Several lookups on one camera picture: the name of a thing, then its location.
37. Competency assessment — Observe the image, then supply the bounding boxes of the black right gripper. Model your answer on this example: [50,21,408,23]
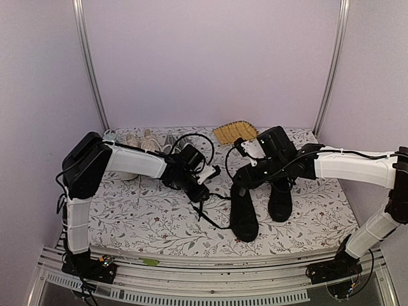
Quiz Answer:
[232,156,288,191]

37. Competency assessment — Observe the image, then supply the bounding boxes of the black canvas sneaker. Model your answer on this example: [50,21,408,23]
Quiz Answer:
[191,183,259,242]
[268,178,293,222]

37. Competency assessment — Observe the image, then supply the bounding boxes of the black front canvas sneaker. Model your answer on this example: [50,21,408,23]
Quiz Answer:
[191,183,259,242]

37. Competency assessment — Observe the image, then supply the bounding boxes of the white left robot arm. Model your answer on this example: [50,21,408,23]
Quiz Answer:
[56,132,219,278]

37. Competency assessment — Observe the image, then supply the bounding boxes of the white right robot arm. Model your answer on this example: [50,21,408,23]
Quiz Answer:
[230,126,407,284]

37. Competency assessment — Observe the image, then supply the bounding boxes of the grey sneaker left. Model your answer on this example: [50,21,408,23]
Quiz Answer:
[162,133,176,154]

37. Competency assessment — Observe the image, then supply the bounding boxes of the grey sneaker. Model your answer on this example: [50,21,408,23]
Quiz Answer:
[162,133,176,154]
[176,135,191,150]

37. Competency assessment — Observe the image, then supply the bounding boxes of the grey sneaker right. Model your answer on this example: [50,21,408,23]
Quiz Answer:
[176,135,191,150]

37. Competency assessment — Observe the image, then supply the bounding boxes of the beige sneaker right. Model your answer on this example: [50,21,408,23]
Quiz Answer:
[141,128,162,152]

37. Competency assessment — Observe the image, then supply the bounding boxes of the beige sneaker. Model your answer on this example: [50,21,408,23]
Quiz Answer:
[121,133,142,181]
[141,128,162,152]

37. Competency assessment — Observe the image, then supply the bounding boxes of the floral tablecloth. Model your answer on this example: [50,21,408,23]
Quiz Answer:
[65,126,363,258]

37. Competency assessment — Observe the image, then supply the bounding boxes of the beige sneaker left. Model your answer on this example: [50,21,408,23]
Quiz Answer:
[121,133,142,181]

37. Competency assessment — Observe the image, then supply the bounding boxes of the woven bamboo tray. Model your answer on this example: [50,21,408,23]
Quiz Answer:
[213,120,259,145]

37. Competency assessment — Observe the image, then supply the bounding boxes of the pale green small jar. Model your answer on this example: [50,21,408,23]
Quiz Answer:
[103,129,119,142]

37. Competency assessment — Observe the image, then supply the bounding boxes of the green tape piece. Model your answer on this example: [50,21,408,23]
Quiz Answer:
[139,258,159,266]

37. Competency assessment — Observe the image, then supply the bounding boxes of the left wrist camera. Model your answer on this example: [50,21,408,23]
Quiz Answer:
[196,165,221,185]

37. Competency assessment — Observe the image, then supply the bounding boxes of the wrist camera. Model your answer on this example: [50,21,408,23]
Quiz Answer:
[196,165,221,185]
[234,138,266,167]

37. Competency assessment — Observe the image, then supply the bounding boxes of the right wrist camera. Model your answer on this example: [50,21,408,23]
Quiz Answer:
[234,138,266,167]

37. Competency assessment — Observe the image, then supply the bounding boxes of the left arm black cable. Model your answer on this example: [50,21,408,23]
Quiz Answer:
[168,133,216,166]

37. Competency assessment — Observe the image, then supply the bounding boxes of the aluminium front rail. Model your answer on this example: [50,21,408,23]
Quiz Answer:
[27,245,399,306]

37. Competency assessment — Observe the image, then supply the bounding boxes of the aluminium frame post right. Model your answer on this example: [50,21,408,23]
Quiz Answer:
[312,0,350,139]

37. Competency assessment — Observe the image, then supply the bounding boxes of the aluminium frame post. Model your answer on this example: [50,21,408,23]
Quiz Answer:
[72,0,110,131]
[312,0,350,139]

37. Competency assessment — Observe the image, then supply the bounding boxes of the aluminium frame post left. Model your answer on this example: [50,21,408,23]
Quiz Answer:
[72,0,110,131]

